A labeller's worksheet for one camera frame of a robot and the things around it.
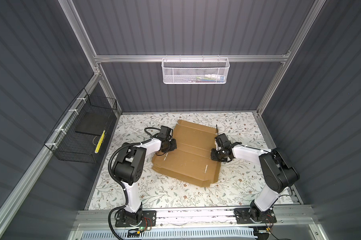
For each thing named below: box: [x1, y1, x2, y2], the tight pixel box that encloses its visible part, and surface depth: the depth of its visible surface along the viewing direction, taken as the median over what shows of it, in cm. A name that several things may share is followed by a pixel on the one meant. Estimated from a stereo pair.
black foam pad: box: [75, 110, 112, 136], surface depth 78 cm
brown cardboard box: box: [151, 119, 221, 187], surface depth 94 cm
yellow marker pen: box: [94, 129, 106, 154], surface depth 72 cm
